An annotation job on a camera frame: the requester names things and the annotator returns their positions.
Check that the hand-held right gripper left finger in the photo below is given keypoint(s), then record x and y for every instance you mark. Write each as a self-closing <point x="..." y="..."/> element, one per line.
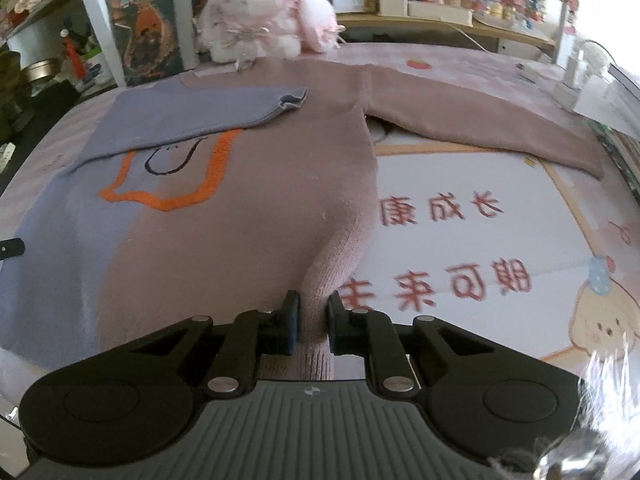
<point x="291" y="329"/>

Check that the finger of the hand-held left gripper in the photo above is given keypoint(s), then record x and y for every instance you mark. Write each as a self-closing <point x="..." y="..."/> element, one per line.
<point x="11" y="248"/>

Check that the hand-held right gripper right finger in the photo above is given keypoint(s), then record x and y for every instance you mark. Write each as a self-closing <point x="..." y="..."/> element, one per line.
<point x="330" y="329"/>

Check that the pink and purple knit sweater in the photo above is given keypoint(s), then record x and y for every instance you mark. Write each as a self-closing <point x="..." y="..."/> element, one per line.
<point x="240" y="210"/>

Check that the round metal tin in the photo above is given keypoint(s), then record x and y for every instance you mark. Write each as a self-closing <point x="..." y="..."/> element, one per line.
<point x="40" y="71"/>

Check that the dark orange book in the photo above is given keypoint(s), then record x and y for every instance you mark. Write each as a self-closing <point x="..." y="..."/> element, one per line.
<point x="145" y="25"/>

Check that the pink and white plush toy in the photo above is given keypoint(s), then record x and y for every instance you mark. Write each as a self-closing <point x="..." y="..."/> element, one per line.
<point x="262" y="12"/>

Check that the wooden shelf board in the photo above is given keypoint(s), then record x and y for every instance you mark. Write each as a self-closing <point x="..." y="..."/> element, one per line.
<point x="445" y="27"/>

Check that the white small device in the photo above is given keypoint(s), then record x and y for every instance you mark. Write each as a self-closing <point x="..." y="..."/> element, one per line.
<point x="575" y="67"/>

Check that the white shelf frame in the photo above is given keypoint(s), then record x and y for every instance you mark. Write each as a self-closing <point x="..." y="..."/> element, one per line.
<point x="105" y="15"/>

